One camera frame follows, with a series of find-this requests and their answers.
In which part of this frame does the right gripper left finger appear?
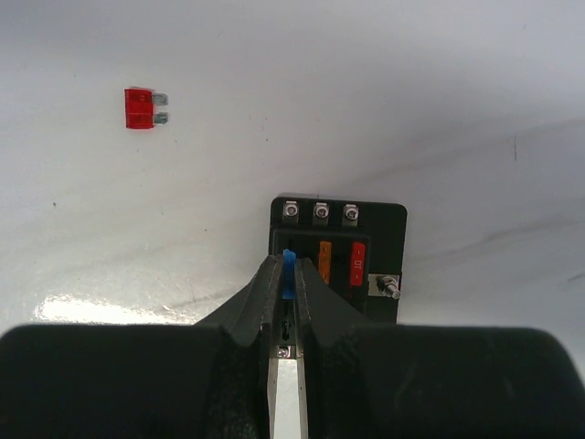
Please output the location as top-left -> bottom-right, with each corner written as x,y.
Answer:
1,256 -> 284,438

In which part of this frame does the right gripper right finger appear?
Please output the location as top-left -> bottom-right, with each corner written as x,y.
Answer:
295,260 -> 584,438

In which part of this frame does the red blade fuse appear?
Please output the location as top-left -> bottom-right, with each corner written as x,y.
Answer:
349,241 -> 367,287
124,88 -> 169,130

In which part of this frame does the black fuse box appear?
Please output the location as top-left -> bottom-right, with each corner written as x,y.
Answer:
269,195 -> 408,359

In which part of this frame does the orange blade fuse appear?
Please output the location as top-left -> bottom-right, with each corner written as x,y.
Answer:
317,241 -> 332,284

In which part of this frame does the blue blade fuse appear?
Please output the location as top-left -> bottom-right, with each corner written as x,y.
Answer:
282,249 -> 297,300

